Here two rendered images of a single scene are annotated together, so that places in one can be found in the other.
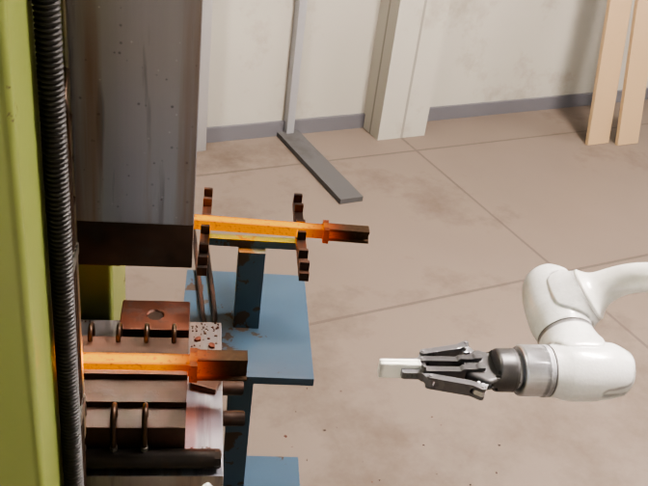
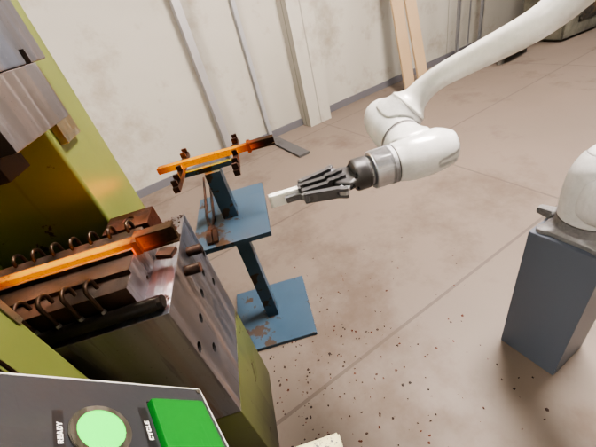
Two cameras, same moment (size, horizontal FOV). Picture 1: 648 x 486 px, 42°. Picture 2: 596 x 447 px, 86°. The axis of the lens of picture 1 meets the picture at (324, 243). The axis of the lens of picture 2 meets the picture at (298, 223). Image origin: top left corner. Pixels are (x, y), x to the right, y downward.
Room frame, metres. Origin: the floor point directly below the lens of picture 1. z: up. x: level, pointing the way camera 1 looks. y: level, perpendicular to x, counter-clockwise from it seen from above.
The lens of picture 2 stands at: (0.48, -0.25, 1.37)
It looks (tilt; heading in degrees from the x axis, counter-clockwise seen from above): 36 degrees down; 8
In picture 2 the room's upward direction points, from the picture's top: 16 degrees counter-clockwise
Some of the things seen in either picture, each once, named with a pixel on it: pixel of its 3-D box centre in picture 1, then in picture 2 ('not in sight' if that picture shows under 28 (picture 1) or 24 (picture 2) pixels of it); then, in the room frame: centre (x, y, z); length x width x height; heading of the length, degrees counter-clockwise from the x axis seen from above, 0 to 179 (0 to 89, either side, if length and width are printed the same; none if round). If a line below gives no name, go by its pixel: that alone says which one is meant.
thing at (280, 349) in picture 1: (245, 323); (231, 215); (1.60, 0.16, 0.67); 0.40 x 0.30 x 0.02; 8
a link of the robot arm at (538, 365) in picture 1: (529, 370); (380, 167); (1.15, -0.38, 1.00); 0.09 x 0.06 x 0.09; 10
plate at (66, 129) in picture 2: not in sight; (50, 105); (1.31, 0.37, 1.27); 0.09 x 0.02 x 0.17; 10
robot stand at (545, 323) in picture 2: not in sight; (558, 294); (1.23, -0.98, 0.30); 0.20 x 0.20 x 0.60; 30
